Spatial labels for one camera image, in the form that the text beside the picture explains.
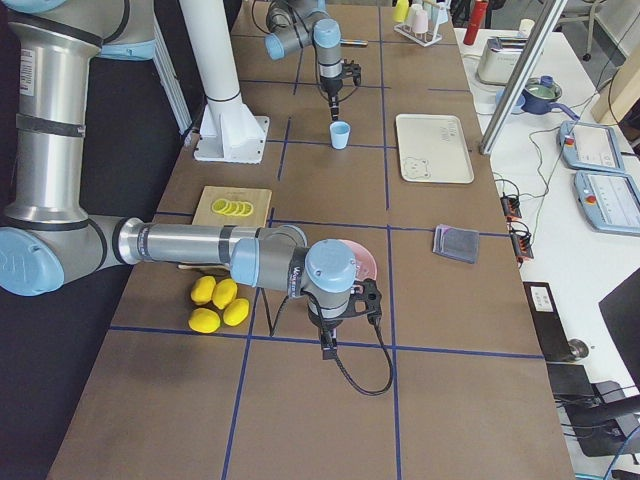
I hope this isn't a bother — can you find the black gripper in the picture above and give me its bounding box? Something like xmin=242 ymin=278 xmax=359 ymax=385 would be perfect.
xmin=307 ymin=278 xmax=382 ymax=360
xmin=318 ymin=59 xmax=361 ymax=121

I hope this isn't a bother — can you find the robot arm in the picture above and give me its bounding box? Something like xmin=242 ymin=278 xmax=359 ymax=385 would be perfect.
xmin=264 ymin=1 xmax=361 ymax=121
xmin=1 ymin=58 xmax=385 ymax=384

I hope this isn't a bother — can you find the light blue plastic cup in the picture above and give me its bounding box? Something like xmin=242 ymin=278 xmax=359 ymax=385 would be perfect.
xmin=329 ymin=120 xmax=351 ymax=150

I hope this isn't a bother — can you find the yellow cup on rack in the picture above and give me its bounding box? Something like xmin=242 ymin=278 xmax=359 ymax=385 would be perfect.
xmin=393 ymin=0 xmax=409 ymax=23

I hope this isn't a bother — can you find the pink cup on rack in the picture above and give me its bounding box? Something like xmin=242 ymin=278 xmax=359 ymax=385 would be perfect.
xmin=407 ymin=8 xmax=429 ymax=35

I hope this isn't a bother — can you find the pink bowl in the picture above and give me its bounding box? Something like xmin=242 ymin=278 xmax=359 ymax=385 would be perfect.
xmin=341 ymin=239 xmax=378 ymax=281

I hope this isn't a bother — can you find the whole yellow lemon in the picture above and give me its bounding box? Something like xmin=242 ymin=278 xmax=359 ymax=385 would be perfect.
xmin=188 ymin=308 xmax=221 ymax=334
xmin=211 ymin=278 xmax=238 ymax=310
xmin=222 ymin=298 xmax=251 ymax=327
xmin=190 ymin=275 xmax=217 ymax=305

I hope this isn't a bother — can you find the cream bear serving tray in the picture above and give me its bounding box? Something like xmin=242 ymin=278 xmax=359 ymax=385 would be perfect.
xmin=395 ymin=114 xmax=474 ymax=184

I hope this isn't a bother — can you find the lemon slices row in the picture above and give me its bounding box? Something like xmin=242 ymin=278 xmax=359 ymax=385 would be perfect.
xmin=211 ymin=198 xmax=254 ymax=217

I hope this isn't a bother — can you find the wooden cutting board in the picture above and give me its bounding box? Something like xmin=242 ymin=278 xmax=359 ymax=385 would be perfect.
xmin=192 ymin=186 xmax=272 ymax=227

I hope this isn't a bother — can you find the grey folded cloth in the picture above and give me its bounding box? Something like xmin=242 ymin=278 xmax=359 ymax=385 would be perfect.
xmin=433 ymin=224 xmax=480 ymax=264

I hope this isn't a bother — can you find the cream toaster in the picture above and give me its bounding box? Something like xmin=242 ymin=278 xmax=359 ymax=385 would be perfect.
xmin=477 ymin=36 xmax=527 ymax=85

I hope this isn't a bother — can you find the red bottle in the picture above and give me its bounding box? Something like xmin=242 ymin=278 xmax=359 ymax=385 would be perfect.
xmin=463 ymin=0 xmax=489 ymax=46

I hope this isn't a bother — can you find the blue bowl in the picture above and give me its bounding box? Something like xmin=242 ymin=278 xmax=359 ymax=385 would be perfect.
xmin=495 ymin=89 xmax=526 ymax=114

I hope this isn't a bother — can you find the black power strip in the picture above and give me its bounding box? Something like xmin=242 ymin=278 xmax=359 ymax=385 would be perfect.
xmin=500 ymin=194 xmax=534 ymax=265

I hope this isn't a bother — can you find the teach pendant tablet far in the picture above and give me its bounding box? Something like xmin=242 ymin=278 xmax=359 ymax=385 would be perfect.
xmin=558 ymin=120 xmax=626 ymax=173

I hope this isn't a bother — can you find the teach pendant tablet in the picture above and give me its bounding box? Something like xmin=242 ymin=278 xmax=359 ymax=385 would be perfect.
xmin=574 ymin=170 xmax=639 ymax=236
xmin=558 ymin=120 xmax=626 ymax=173

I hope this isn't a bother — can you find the teach pendant tablet near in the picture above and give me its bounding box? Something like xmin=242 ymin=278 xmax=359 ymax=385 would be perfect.
xmin=574 ymin=170 xmax=639 ymax=236

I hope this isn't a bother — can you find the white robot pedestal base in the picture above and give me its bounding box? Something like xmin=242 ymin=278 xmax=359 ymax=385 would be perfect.
xmin=181 ymin=1 xmax=269 ymax=164

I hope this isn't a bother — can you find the white wire cup rack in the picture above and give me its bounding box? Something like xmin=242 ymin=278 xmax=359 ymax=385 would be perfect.
xmin=393 ymin=0 xmax=451 ymax=47

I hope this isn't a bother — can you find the aluminium frame post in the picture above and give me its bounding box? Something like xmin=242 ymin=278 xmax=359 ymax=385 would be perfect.
xmin=479 ymin=0 xmax=567 ymax=155

